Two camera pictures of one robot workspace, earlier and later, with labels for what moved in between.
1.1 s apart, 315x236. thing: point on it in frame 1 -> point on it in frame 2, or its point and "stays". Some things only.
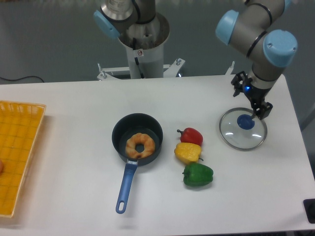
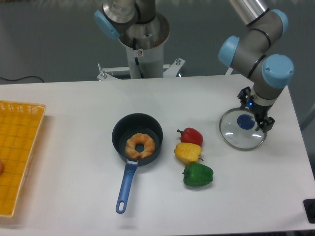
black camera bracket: (237, 83) -> (245, 98)
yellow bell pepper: (188, 153) stays
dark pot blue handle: (125, 127) stays
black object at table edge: (309, 204) stays
